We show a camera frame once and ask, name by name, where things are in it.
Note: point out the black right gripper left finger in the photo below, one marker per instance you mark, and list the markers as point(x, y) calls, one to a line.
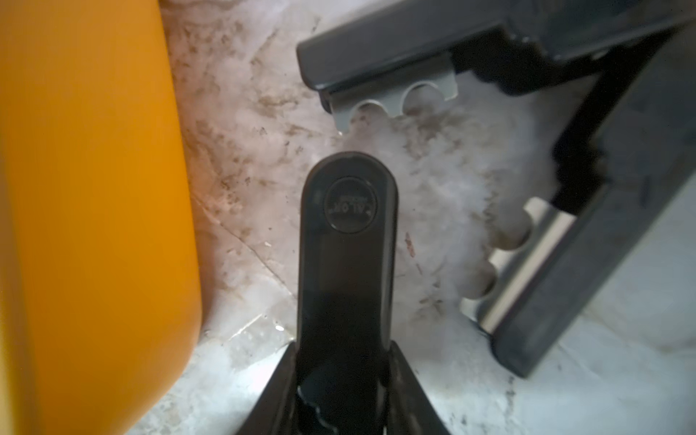
point(275, 412)

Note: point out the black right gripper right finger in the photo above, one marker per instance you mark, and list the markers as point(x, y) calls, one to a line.
point(410, 412)

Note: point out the yellow storage box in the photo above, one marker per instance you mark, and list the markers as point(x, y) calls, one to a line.
point(100, 296)

